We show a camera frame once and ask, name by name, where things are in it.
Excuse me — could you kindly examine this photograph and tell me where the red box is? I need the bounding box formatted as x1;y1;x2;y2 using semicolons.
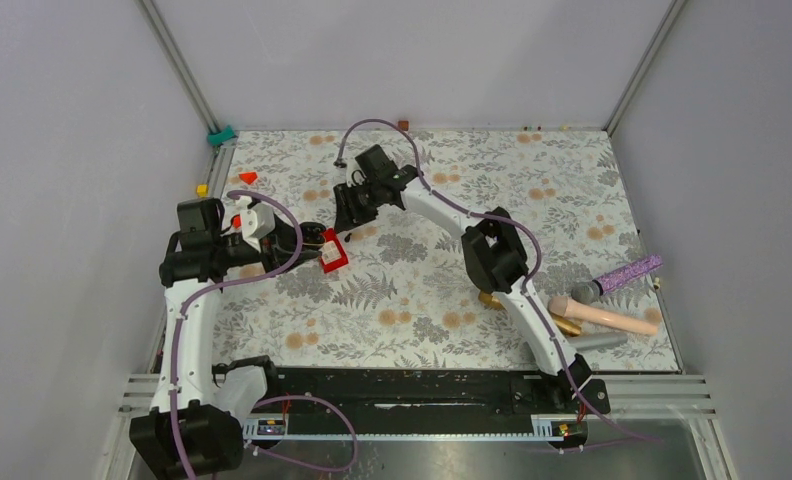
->
319;228;349;274

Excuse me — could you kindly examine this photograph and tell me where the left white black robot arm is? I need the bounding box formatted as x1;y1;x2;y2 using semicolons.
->
129;191;327;479

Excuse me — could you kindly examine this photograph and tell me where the gold microphone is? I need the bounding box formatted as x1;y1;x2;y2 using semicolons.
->
478;291;582;337

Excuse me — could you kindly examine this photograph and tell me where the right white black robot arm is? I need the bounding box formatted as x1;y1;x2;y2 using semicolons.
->
334;145;606;419

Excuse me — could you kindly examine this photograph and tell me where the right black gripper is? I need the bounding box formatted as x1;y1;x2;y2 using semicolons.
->
333;181;383;236

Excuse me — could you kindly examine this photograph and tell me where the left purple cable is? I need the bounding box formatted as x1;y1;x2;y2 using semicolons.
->
168;190;360;480

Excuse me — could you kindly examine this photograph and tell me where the floral table mat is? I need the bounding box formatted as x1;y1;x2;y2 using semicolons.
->
212;129;645;369

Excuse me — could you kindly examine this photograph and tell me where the pink microphone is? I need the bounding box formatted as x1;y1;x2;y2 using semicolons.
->
548;296;658;336

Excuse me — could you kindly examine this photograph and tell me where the teal block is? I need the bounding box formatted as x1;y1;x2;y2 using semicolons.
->
207;126;237;147

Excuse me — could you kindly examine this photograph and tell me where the red triangular block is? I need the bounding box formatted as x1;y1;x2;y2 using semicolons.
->
238;171;258;185

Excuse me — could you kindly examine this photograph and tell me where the purple glitter microphone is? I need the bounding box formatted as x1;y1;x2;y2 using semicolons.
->
570;255;663;305

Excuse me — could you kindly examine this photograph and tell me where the black earbud case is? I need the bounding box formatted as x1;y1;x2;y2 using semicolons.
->
300;222;327;250

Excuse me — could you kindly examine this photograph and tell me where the grey microphone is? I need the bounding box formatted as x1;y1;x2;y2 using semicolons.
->
567;332;629;351

